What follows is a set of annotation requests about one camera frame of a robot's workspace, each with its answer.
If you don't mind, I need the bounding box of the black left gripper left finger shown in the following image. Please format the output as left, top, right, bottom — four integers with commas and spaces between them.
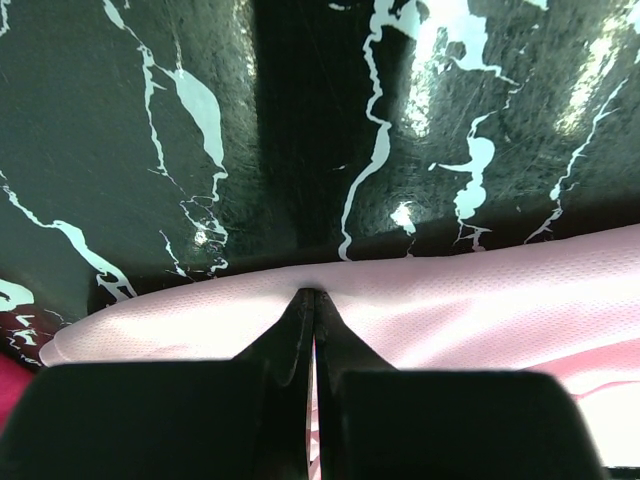
1, 289, 314, 479

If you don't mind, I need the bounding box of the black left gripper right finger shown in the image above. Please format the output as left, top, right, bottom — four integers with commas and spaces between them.
314, 293, 607, 480

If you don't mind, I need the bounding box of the pink t shirt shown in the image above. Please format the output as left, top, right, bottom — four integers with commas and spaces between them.
40, 225, 639, 467

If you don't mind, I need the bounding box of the magenta folded t shirt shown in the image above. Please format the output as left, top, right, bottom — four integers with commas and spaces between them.
0, 353, 35, 432

